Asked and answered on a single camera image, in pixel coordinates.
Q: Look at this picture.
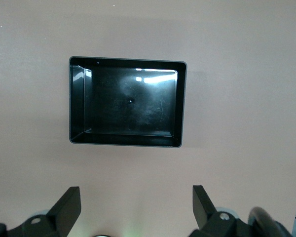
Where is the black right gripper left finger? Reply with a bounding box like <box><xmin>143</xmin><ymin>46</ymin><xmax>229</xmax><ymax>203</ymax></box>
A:
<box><xmin>0</xmin><ymin>186</ymin><xmax>81</xmax><ymax>237</ymax></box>

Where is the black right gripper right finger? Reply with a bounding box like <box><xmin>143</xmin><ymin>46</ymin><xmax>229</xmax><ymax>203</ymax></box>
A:
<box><xmin>188</xmin><ymin>185</ymin><xmax>252</xmax><ymax>237</ymax></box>

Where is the black rectangular plastic box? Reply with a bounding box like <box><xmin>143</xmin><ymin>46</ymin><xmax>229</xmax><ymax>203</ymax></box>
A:
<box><xmin>69</xmin><ymin>56</ymin><xmax>187</xmax><ymax>148</ymax></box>

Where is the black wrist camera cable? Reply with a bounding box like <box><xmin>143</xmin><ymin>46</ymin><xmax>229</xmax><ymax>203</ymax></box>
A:
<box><xmin>248</xmin><ymin>206</ymin><xmax>293</xmax><ymax>237</ymax></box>

